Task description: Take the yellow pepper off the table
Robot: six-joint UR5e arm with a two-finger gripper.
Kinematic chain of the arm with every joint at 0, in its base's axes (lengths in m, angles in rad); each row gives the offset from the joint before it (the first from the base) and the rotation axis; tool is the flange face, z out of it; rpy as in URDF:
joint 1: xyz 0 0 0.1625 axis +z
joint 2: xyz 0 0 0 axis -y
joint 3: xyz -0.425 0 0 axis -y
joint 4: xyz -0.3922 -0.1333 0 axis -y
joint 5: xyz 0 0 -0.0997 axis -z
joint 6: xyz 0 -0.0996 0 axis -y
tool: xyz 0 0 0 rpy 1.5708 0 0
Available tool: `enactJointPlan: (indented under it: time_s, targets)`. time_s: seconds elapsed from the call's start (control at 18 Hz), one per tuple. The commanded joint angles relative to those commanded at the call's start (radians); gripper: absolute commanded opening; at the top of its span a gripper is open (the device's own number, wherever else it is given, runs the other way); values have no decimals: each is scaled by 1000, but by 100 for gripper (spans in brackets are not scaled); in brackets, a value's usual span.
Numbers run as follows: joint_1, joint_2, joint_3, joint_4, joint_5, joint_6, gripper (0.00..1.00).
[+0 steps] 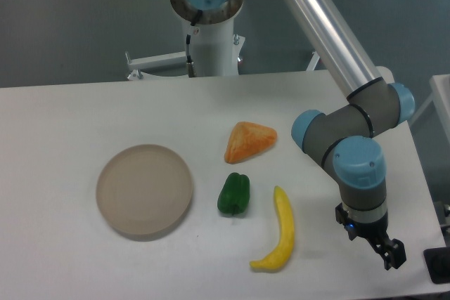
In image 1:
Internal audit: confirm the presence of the green bell pepper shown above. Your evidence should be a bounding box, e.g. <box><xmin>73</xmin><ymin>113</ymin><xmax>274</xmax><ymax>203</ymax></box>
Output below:
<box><xmin>217</xmin><ymin>172</ymin><xmax>250</xmax><ymax>215</ymax></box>

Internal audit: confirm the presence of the long yellow pepper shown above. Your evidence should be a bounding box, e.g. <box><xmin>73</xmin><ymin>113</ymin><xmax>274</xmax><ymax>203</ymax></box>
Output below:
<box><xmin>249</xmin><ymin>185</ymin><xmax>295</xmax><ymax>272</ymax></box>

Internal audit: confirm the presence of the black device at table edge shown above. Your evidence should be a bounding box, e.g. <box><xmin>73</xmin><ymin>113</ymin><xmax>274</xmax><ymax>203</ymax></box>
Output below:
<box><xmin>423</xmin><ymin>247</ymin><xmax>449</xmax><ymax>285</ymax></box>

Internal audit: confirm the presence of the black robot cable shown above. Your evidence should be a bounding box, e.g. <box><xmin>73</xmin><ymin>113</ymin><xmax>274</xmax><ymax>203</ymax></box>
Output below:
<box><xmin>184</xmin><ymin>8</ymin><xmax>204</xmax><ymax>79</ymax></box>

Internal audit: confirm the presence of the orange triangular fruit slice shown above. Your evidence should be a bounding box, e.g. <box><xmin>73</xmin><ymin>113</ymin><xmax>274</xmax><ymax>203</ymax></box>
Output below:
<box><xmin>224</xmin><ymin>122</ymin><xmax>278</xmax><ymax>164</ymax></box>

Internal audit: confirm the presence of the beige round plate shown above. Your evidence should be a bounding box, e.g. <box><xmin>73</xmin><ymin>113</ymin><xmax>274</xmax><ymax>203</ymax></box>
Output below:
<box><xmin>96</xmin><ymin>145</ymin><xmax>194</xmax><ymax>241</ymax></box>

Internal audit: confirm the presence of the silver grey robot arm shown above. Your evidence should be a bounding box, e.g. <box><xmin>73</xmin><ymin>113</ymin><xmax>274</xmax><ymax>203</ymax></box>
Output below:
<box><xmin>170</xmin><ymin>0</ymin><xmax>415</xmax><ymax>269</ymax></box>

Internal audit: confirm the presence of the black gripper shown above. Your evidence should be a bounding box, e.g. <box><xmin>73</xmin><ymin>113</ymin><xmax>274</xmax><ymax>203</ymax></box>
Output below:
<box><xmin>335</xmin><ymin>203</ymin><xmax>406</xmax><ymax>270</ymax></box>

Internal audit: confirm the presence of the white side table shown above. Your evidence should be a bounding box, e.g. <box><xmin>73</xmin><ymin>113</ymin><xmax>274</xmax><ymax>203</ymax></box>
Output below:
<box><xmin>409</xmin><ymin>74</ymin><xmax>449</xmax><ymax>141</ymax></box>

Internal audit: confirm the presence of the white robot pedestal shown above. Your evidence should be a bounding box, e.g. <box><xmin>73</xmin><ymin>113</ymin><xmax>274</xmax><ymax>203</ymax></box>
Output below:
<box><xmin>125</xmin><ymin>17</ymin><xmax>245</xmax><ymax>81</ymax></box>

